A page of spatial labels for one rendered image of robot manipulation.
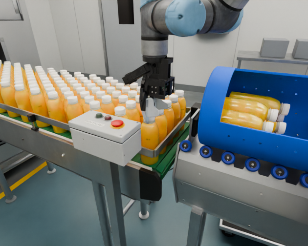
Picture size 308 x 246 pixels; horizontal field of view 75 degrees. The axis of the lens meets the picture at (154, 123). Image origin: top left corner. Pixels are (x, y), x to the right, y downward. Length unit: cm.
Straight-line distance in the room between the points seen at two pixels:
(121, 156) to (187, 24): 37
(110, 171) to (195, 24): 50
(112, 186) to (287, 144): 55
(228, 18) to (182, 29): 14
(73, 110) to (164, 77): 44
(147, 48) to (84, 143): 34
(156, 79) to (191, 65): 360
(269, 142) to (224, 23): 33
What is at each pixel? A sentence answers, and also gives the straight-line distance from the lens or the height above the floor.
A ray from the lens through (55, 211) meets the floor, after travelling 192.
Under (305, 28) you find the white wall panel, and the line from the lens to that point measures 411.
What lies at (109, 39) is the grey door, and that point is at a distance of 480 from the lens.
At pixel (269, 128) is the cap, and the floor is 111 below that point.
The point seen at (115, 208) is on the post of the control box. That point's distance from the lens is 82.
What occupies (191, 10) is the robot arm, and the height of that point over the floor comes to 139.
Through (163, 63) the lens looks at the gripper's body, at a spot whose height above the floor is 127.
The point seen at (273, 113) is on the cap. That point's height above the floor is 112.
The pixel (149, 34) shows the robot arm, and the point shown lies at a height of 134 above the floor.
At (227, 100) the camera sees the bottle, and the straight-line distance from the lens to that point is 69.
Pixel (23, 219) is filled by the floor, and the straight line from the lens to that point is 199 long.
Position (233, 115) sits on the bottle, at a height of 112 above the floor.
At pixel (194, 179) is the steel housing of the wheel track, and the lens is 78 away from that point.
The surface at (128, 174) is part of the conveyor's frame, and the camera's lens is 78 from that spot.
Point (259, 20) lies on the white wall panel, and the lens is 402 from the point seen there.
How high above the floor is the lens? 138
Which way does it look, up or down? 28 degrees down
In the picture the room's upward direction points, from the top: straight up
